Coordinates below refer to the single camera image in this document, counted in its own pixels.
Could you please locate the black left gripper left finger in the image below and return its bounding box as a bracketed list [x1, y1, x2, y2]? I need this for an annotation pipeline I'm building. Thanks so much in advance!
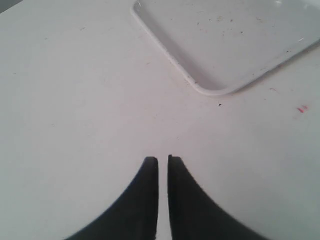
[69, 157, 159, 240]

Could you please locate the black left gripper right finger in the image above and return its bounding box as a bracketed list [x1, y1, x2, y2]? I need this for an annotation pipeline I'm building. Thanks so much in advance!
[167, 154, 285, 240]

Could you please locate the white rectangular plastic tray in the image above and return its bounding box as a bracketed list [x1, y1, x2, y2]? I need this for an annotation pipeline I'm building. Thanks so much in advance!
[132, 0, 320, 96]

